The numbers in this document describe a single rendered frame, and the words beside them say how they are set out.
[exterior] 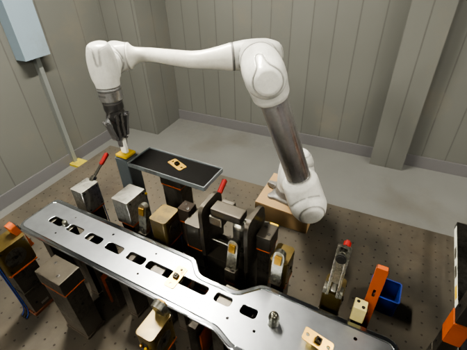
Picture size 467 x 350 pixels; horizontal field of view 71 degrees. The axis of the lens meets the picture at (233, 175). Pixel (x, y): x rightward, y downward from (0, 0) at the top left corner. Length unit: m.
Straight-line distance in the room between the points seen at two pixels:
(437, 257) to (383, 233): 0.24
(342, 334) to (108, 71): 1.12
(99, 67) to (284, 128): 0.68
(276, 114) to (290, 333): 0.68
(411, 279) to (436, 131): 2.13
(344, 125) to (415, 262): 2.12
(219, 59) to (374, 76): 2.29
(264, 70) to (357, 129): 2.61
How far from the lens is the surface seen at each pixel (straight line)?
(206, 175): 1.25
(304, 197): 1.36
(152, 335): 0.98
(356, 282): 1.54
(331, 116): 3.55
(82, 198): 1.49
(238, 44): 1.25
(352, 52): 3.32
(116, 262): 1.22
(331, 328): 1.04
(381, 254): 1.68
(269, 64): 1.04
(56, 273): 1.23
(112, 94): 1.32
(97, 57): 1.28
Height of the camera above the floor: 1.89
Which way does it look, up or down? 36 degrees down
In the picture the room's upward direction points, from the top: 2 degrees counter-clockwise
